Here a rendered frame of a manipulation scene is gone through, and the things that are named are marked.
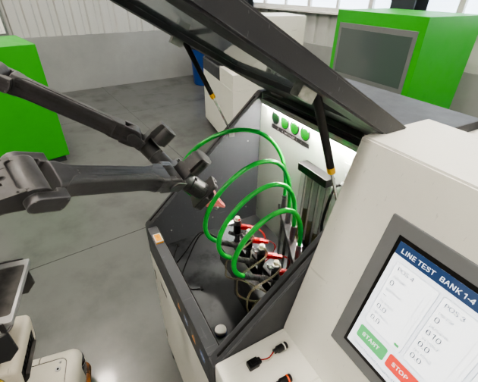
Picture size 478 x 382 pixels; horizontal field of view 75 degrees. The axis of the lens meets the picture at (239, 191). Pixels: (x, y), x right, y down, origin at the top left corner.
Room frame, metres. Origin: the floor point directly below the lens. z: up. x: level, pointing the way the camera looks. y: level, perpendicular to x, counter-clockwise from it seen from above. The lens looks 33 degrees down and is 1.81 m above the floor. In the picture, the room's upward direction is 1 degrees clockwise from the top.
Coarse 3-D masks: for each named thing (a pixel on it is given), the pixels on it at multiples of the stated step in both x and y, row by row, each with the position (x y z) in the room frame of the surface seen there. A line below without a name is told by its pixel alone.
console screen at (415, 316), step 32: (384, 256) 0.45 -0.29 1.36; (416, 256) 0.41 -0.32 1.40; (448, 256) 0.38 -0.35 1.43; (384, 288) 0.42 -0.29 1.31; (416, 288) 0.38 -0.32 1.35; (448, 288) 0.35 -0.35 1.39; (352, 320) 0.42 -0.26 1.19; (384, 320) 0.38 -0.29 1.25; (416, 320) 0.35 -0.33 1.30; (448, 320) 0.32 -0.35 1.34; (352, 352) 0.39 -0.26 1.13; (384, 352) 0.35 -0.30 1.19; (416, 352) 0.32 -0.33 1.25; (448, 352) 0.29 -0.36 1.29
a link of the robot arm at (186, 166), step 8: (192, 152) 0.80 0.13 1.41; (200, 152) 0.83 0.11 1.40; (184, 160) 0.79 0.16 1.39; (192, 160) 0.79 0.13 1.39; (200, 160) 0.78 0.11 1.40; (208, 160) 0.82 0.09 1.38; (176, 168) 0.79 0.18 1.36; (184, 168) 0.78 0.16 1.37; (192, 168) 0.78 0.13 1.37; (200, 168) 0.79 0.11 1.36; (184, 176) 0.77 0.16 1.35; (176, 184) 0.72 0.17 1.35; (184, 184) 0.75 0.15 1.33
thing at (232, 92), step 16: (272, 16) 3.76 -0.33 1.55; (288, 16) 3.83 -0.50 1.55; (304, 16) 3.90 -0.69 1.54; (288, 32) 3.83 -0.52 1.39; (208, 64) 4.55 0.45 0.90; (208, 80) 4.58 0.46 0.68; (224, 80) 3.89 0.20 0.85; (240, 80) 3.63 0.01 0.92; (208, 96) 4.61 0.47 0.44; (224, 96) 3.90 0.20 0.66; (240, 96) 3.63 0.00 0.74; (208, 112) 4.65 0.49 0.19; (224, 112) 3.91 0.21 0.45; (224, 128) 3.92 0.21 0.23
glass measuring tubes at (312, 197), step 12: (300, 168) 0.97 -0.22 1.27; (312, 168) 0.94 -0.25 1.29; (300, 180) 0.97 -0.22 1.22; (312, 180) 0.94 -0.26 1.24; (324, 180) 0.86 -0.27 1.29; (300, 192) 0.96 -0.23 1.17; (312, 192) 0.94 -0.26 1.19; (324, 192) 0.87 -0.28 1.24; (300, 204) 0.96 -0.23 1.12; (312, 204) 0.90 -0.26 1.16; (324, 204) 0.88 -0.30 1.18; (300, 216) 0.97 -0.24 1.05; (312, 216) 0.90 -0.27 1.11; (312, 228) 0.91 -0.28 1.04; (312, 240) 0.88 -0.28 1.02
